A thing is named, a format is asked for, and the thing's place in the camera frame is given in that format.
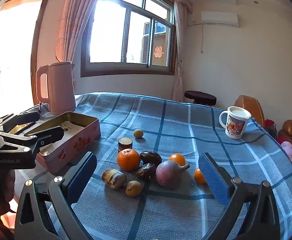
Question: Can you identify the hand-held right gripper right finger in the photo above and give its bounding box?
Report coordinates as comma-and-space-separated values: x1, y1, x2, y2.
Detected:
198, 152, 281, 240

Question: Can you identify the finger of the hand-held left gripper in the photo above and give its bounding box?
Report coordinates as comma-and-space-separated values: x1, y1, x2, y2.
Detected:
0, 126, 64, 153
0, 111, 41, 137

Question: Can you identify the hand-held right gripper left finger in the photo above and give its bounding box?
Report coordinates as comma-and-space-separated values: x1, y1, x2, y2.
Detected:
14, 151, 97, 240

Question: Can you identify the orange kumquat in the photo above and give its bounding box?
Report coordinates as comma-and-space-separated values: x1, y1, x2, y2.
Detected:
169, 153, 186, 167
194, 168, 208, 184

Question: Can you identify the pink tin box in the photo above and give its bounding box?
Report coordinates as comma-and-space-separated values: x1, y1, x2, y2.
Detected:
8, 111, 101, 174

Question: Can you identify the purple passion fruit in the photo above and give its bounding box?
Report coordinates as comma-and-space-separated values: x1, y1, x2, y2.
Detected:
156, 160, 191, 189

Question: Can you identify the mandarin orange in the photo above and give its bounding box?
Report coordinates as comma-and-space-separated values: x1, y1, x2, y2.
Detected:
117, 149, 140, 171

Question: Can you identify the dark brown date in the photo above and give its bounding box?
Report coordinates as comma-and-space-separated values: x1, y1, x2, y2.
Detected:
139, 151, 163, 165
135, 163, 158, 180

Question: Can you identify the pink electric kettle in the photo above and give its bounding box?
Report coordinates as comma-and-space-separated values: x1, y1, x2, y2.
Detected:
36, 61, 77, 115

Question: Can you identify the blue plaid tablecloth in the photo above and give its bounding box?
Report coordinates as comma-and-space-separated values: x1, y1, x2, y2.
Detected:
11, 92, 292, 240

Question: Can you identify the white printed mug with lid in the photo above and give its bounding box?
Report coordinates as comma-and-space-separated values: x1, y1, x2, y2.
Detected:
219, 106, 251, 140

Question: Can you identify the red cloth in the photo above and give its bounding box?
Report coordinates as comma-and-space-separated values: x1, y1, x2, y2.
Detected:
265, 119, 278, 138

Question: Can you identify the pink floral cushion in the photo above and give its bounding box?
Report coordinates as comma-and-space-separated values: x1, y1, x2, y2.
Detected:
280, 141, 292, 175

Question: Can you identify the brown leather armchair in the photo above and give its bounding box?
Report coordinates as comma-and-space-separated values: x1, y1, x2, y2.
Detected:
234, 95, 265, 128

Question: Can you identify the round black stool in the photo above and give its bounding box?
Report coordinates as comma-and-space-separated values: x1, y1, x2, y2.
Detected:
184, 90, 217, 106

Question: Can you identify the brown leather sofa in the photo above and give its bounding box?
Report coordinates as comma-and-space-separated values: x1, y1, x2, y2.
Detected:
278, 119, 292, 155

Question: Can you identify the pink patterned curtain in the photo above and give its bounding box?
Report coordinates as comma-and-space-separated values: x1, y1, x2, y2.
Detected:
54, 0, 106, 63

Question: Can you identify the sliding glass window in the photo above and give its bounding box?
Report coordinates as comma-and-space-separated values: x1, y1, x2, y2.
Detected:
80, 0, 176, 78

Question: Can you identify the pale pink curtain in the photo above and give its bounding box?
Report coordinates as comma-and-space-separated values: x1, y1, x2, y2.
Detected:
158, 0, 194, 103

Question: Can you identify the white air conditioner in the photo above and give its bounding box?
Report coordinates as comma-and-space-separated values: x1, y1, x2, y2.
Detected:
201, 11, 239, 28

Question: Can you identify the black power cable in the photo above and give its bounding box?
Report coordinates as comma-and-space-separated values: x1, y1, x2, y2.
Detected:
26, 102, 44, 117

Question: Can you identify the wooden door frame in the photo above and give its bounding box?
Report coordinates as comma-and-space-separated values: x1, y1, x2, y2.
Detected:
0, 0, 51, 118

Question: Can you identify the white wall cord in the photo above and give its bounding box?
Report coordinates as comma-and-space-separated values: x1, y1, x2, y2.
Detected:
187, 20, 204, 53

